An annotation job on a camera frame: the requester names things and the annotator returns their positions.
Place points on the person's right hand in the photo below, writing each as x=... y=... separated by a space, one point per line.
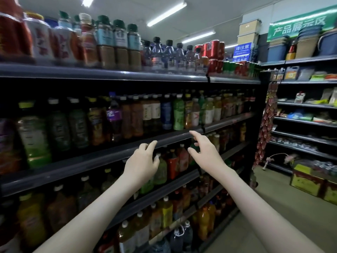
x=208 y=155

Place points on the row of plastic storage bins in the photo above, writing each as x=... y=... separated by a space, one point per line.
x=308 y=44

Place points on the ceiling tube light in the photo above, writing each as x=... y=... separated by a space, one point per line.
x=231 y=45
x=88 y=1
x=167 y=13
x=198 y=37

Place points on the pack of drink cans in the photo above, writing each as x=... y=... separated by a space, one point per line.
x=324 y=170

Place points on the person's right forearm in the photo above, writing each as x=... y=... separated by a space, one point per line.
x=263 y=218

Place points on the dark grey store shelving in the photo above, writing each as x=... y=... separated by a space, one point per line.
x=105 y=73

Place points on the green banner sign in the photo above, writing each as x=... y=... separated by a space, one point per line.
x=303 y=23

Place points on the person's left hand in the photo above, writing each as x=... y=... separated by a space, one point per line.
x=139 y=168

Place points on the row of assorted household goods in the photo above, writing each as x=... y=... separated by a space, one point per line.
x=316 y=94

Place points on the hanging strip of red packets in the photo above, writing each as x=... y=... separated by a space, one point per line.
x=266 y=123

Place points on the blue sign board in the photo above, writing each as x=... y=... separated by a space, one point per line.
x=243 y=51

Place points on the person's left forearm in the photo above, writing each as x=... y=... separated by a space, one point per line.
x=89 y=224

